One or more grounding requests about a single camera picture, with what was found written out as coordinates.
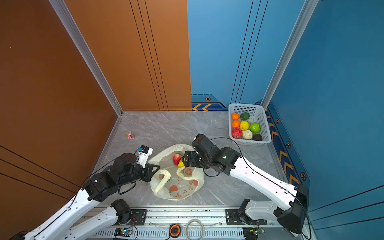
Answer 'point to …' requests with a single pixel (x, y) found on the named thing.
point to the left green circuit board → (123, 232)
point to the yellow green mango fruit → (181, 164)
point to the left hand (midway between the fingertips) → (160, 166)
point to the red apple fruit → (236, 132)
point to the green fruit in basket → (244, 116)
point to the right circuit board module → (252, 233)
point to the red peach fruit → (177, 158)
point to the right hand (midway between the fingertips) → (186, 160)
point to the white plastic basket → (258, 114)
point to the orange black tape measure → (175, 230)
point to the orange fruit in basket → (235, 116)
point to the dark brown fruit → (257, 137)
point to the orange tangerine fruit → (235, 123)
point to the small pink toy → (130, 135)
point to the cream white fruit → (247, 134)
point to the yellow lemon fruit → (244, 125)
